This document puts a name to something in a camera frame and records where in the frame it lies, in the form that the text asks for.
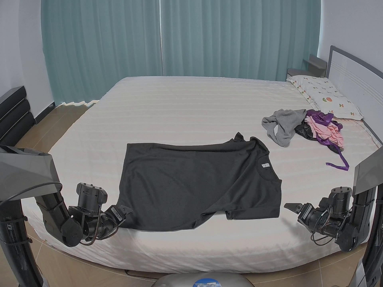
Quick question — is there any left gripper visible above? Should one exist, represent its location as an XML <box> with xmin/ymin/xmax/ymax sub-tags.
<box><xmin>100</xmin><ymin>204</ymin><xmax>134</xmax><ymax>235</ymax></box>

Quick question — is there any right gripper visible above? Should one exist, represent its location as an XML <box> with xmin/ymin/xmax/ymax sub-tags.
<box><xmin>284</xmin><ymin>202</ymin><xmax>322</xmax><ymax>231</ymax></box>

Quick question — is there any black T-shirt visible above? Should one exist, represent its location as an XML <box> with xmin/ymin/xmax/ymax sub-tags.
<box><xmin>116</xmin><ymin>132</ymin><xmax>283</xmax><ymax>232</ymax></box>

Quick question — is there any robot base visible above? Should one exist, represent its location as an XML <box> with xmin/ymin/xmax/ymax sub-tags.
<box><xmin>150</xmin><ymin>272</ymin><xmax>250</xmax><ymax>287</ymax></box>

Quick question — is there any pile of clothes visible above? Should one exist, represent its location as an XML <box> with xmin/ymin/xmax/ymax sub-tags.
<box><xmin>295</xmin><ymin>109</ymin><xmax>350</xmax><ymax>172</ymax></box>

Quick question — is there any bed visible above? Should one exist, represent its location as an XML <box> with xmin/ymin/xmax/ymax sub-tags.
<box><xmin>22</xmin><ymin>45</ymin><xmax>383</xmax><ymax>274</ymax></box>

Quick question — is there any grey garment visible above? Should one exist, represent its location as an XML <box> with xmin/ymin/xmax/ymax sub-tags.
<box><xmin>261</xmin><ymin>108</ymin><xmax>308</xmax><ymax>148</ymax></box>

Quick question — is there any white printed pillow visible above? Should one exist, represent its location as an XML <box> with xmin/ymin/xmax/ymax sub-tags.
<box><xmin>286</xmin><ymin>74</ymin><xmax>364</xmax><ymax>121</ymax></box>

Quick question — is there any grey bedside table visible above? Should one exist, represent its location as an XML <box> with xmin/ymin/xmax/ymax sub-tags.
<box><xmin>287</xmin><ymin>54</ymin><xmax>327</xmax><ymax>78</ymax></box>

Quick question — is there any blue-green curtain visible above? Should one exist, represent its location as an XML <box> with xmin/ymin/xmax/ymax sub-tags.
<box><xmin>40</xmin><ymin>0</ymin><xmax>164</xmax><ymax>106</ymax></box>
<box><xmin>160</xmin><ymin>0</ymin><xmax>321</xmax><ymax>81</ymax></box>

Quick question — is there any black cable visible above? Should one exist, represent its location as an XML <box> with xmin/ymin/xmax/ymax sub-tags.
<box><xmin>0</xmin><ymin>183</ymin><xmax>64</xmax><ymax>204</ymax></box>
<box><xmin>124</xmin><ymin>269</ymin><xmax>157</xmax><ymax>280</ymax></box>
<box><xmin>311</xmin><ymin>232</ymin><xmax>340</xmax><ymax>247</ymax></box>

